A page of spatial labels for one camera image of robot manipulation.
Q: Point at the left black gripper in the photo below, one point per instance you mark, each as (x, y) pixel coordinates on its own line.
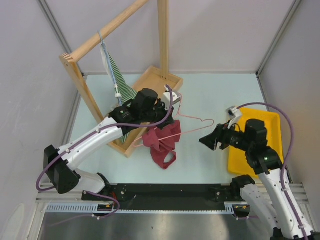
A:
(160, 104)

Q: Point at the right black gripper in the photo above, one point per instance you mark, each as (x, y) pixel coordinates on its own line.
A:
(211, 139)

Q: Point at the red tank top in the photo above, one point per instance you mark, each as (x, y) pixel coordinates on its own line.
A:
(162, 144)

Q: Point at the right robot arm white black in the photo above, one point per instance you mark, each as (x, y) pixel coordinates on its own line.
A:
(281, 214)

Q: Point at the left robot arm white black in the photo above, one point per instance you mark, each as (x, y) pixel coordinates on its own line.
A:
(61, 165)

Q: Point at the blue hanger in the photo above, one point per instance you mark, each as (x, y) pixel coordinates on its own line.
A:
(112, 71)

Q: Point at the wooden clothes rack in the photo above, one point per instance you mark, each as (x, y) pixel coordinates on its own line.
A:
(153, 78)

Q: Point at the green striped garment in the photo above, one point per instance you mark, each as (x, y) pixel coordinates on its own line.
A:
(131, 94)

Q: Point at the yellow plastic tray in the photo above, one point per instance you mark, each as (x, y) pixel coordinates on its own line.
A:
(237, 163)

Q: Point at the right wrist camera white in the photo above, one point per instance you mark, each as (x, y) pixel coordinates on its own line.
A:
(234, 115)

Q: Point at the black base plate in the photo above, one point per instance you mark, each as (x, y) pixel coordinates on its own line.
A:
(172, 197)

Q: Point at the white cable duct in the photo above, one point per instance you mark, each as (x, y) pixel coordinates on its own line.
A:
(97, 208)

